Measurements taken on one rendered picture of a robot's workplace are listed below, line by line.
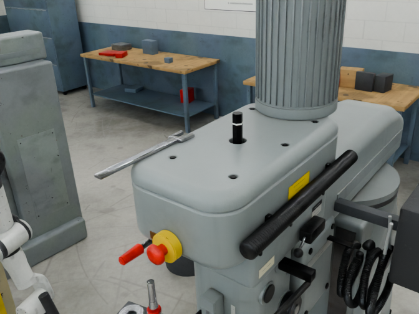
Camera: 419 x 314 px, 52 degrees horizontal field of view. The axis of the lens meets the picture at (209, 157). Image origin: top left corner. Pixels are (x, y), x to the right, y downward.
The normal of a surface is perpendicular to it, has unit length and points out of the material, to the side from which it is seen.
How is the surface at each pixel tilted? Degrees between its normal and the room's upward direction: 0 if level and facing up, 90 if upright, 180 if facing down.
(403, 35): 90
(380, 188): 0
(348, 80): 90
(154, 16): 90
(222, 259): 90
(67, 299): 0
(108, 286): 0
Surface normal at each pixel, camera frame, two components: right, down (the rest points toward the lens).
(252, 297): 0.22, 0.41
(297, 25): -0.22, 0.43
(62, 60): 0.78, 0.24
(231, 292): -0.54, 0.38
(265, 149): -0.04, -0.90
